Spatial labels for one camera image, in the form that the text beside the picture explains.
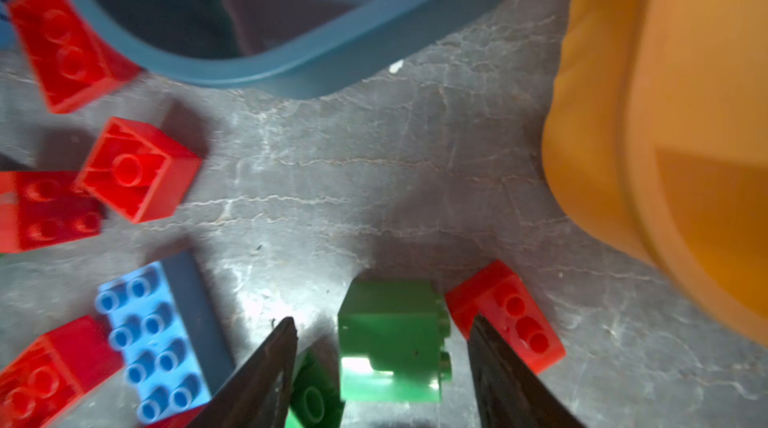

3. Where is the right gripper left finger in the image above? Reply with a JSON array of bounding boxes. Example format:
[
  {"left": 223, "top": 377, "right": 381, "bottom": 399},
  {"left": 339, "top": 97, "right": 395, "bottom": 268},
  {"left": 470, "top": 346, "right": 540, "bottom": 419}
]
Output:
[{"left": 189, "top": 317, "right": 298, "bottom": 428}]

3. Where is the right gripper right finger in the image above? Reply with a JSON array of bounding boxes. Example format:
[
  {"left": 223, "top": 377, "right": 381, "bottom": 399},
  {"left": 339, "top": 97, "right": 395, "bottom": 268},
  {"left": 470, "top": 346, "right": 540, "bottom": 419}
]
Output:
[{"left": 468, "top": 315, "right": 583, "bottom": 428}]

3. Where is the green brick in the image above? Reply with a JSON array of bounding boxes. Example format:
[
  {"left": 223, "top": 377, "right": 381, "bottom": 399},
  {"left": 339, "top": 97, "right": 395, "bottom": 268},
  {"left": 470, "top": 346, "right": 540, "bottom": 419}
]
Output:
[
  {"left": 284, "top": 349, "right": 345, "bottom": 428},
  {"left": 337, "top": 279, "right": 452, "bottom": 403}
]

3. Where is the red long brick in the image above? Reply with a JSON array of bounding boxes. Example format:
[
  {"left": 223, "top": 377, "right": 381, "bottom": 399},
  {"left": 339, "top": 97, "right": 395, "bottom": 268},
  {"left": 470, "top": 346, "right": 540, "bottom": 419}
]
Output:
[
  {"left": 1, "top": 316, "right": 123, "bottom": 428},
  {"left": 145, "top": 405, "right": 205, "bottom": 428}
]

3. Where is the blue long brick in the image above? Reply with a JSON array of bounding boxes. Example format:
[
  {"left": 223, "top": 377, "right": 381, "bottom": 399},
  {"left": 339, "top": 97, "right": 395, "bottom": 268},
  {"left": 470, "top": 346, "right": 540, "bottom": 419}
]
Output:
[{"left": 94, "top": 250, "right": 235, "bottom": 425}]

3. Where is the small red brick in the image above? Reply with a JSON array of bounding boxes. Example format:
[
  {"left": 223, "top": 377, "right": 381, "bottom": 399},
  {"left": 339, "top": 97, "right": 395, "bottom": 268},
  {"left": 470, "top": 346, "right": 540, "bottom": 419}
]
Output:
[{"left": 76, "top": 117, "right": 202, "bottom": 224}]

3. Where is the red square brick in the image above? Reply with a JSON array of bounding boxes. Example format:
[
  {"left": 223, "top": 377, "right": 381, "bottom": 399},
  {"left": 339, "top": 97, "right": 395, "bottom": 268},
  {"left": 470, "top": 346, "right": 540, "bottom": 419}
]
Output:
[{"left": 1, "top": 171, "right": 104, "bottom": 254}]

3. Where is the yellow plastic bin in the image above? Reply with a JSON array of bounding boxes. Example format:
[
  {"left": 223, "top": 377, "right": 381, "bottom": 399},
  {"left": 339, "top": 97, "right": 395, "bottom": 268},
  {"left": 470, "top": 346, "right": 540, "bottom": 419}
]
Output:
[{"left": 542, "top": 0, "right": 767, "bottom": 344}]

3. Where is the teal plastic bin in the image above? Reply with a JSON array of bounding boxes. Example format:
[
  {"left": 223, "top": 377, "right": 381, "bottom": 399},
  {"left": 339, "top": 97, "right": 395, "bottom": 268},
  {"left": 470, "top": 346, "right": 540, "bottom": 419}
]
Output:
[{"left": 70, "top": 0, "right": 502, "bottom": 100}]

